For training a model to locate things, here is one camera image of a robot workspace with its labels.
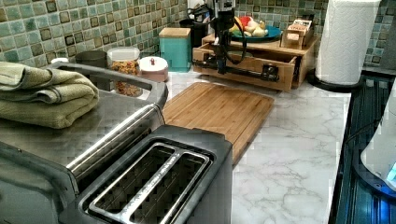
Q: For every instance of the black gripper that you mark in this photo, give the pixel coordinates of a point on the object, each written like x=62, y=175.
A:
x=221, y=23

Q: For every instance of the wooden drawer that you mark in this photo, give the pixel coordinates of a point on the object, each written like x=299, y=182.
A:
x=265, y=69

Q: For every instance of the wooden drawer cabinet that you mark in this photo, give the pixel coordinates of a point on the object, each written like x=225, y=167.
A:
x=305, y=57

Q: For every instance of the yellow toy lemon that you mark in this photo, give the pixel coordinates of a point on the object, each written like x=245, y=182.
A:
x=237, y=25

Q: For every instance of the red toy watermelon slice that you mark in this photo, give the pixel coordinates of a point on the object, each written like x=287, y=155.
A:
x=245, y=20

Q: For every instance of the black utensil holder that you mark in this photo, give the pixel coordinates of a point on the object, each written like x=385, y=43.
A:
x=198, y=31

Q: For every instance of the peeled toy banana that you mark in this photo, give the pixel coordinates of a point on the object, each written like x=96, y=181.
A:
x=256, y=29

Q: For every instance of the blue plate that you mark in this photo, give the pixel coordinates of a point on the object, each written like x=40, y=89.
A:
x=273, y=34

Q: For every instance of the teal canister with wooden lid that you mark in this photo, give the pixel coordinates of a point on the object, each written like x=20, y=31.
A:
x=175, y=48

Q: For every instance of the stash tea box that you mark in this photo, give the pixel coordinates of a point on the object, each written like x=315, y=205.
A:
x=297, y=35

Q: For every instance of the bamboo cutting board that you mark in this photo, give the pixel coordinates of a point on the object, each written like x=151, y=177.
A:
x=236, y=113

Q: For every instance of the clear jar with cereal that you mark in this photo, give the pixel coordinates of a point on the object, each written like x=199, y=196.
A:
x=125, y=60

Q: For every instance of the white paper towel roll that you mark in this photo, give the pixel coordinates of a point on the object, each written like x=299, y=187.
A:
x=344, y=41

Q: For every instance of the dark cylindrical cup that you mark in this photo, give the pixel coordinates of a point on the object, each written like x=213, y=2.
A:
x=95, y=58

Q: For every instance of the black two-slot toaster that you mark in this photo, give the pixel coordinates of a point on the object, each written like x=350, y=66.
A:
x=172, y=176

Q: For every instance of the folded beige towel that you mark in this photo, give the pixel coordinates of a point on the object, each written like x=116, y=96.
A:
x=47, y=97

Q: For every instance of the stainless steel toaster oven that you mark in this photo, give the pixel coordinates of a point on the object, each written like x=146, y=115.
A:
x=44, y=169

